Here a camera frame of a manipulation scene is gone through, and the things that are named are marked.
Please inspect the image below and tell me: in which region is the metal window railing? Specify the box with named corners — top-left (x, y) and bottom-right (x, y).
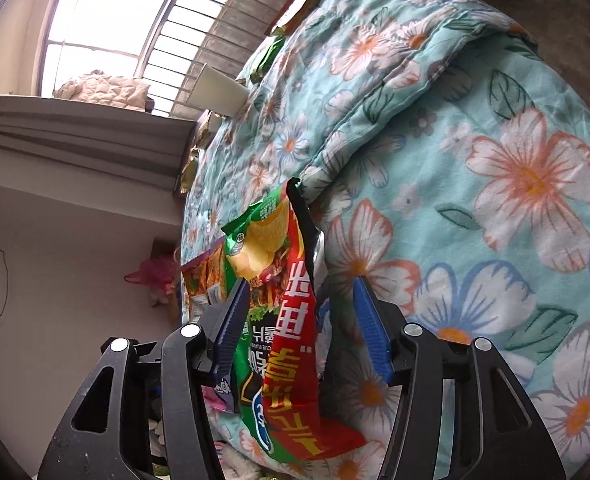
top-left (140, 0), bottom-right (321, 121)

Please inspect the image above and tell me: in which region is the white paper cup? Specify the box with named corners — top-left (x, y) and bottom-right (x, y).
top-left (187, 63), bottom-right (250, 118)

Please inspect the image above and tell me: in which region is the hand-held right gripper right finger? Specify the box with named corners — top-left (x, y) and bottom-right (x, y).
top-left (352, 276), bottom-right (568, 480)

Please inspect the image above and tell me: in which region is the floral turquoise blanket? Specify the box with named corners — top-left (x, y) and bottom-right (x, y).
top-left (177, 0), bottom-right (590, 480)

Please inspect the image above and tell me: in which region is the pink plastic bag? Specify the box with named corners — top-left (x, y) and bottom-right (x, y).
top-left (124, 255), bottom-right (178, 291)

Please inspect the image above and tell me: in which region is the grey curtain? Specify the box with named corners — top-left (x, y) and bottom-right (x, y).
top-left (0, 94), bottom-right (201, 196)

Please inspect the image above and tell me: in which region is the yellow-green snack packet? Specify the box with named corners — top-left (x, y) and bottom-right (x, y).
top-left (251, 35), bottom-right (288, 78)

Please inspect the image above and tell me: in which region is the red snack packet yellow print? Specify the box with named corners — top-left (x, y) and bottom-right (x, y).
top-left (282, 177), bottom-right (368, 463)

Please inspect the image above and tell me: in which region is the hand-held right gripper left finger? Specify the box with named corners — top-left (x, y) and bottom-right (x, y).
top-left (38, 279), bottom-right (252, 480)

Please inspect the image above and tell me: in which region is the white quilted jacket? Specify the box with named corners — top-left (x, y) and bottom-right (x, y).
top-left (52, 70), bottom-right (151, 113)

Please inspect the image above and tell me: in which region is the green potato chips packet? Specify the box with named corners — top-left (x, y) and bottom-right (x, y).
top-left (221, 197), bottom-right (296, 461)

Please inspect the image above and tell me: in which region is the purple and orange snack packet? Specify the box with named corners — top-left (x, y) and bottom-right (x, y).
top-left (181, 242), bottom-right (228, 323)

